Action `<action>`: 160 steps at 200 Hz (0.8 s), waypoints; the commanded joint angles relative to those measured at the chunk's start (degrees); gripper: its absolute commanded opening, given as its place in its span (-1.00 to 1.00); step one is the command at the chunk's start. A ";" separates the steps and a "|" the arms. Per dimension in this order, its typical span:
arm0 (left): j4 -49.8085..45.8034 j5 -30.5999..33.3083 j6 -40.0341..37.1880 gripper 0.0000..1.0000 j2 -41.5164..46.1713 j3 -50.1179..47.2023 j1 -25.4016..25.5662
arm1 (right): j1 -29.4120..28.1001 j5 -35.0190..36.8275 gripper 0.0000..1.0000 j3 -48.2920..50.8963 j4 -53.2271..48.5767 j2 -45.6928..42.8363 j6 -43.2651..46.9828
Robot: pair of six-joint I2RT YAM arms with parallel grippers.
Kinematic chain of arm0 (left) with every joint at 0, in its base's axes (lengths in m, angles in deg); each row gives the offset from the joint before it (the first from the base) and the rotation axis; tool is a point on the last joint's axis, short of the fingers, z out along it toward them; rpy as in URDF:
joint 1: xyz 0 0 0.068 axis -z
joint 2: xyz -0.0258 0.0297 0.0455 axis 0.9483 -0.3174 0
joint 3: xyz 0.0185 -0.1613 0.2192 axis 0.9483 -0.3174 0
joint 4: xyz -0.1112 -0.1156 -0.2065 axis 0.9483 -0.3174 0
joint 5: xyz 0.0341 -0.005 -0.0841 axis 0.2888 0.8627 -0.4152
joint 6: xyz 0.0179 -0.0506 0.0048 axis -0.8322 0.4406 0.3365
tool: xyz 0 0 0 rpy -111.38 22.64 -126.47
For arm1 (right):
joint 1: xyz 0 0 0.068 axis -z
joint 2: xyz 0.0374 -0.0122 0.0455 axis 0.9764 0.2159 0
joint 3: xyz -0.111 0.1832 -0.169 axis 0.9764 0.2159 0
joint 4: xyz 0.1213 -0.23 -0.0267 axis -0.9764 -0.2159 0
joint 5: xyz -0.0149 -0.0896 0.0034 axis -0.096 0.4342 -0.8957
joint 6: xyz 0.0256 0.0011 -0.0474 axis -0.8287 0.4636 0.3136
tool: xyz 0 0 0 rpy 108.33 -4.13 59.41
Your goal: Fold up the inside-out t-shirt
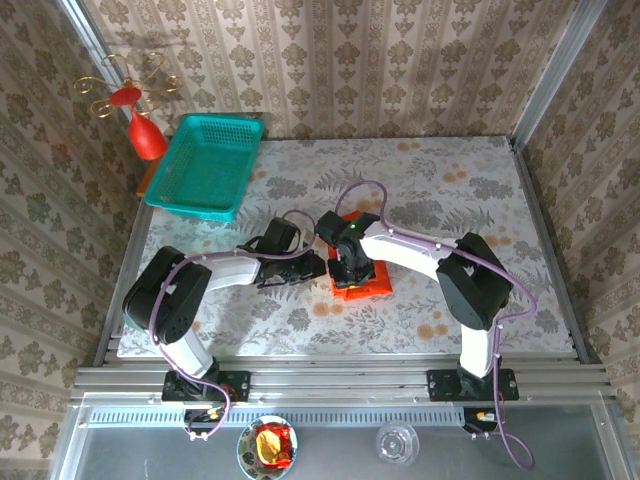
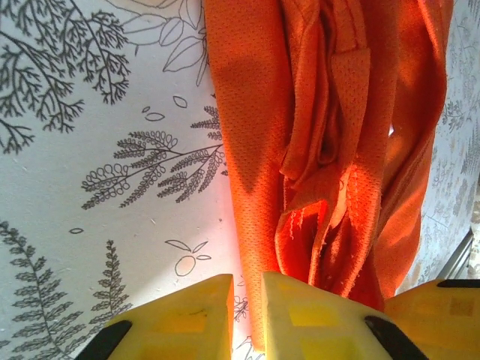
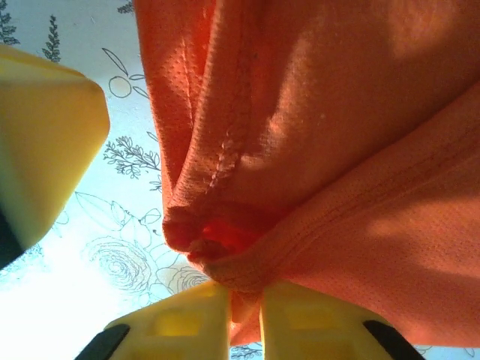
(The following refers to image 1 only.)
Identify orange t-shirt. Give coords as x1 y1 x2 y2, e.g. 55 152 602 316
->
324 209 394 302

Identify floral tablecloth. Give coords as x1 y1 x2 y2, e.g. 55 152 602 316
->
117 137 571 358

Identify teal plastic basket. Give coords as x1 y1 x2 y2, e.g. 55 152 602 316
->
143 113 266 224

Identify orange wooden board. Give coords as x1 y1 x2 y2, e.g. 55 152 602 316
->
135 164 162 198

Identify red vase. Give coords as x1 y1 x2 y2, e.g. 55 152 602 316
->
109 85 170 162

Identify green translucent cup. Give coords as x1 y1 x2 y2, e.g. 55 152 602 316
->
122 307 151 334

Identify clear glass cup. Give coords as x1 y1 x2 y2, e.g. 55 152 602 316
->
375 421 420 466

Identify grey metal shelf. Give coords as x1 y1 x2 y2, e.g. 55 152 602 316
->
49 392 632 480

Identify red yellow wrapped snack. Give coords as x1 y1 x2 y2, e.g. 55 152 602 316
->
255 423 292 469

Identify black yellow power connector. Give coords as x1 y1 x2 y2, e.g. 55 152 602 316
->
183 407 224 437
462 406 502 434

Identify patterned bowl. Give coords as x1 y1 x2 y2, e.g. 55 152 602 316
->
236 415 299 476

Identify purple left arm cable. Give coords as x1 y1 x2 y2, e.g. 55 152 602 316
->
149 209 321 442

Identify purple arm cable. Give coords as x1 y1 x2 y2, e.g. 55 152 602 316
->
149 209 321 442
333 178 539 472

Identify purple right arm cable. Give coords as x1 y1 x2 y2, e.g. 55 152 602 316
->
333 178 539 472

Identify aluminium extrusion frame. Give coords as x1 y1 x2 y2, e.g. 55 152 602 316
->
54 0 621 407

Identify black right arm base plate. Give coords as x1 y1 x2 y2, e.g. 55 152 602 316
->
427 368 520 403

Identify grey slotted cable duct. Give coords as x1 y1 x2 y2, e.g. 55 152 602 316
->
87 407 467 427

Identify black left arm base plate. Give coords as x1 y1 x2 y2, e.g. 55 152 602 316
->
162 369 251 404

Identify gold wire ornament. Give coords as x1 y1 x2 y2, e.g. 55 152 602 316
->
73 51 184 120

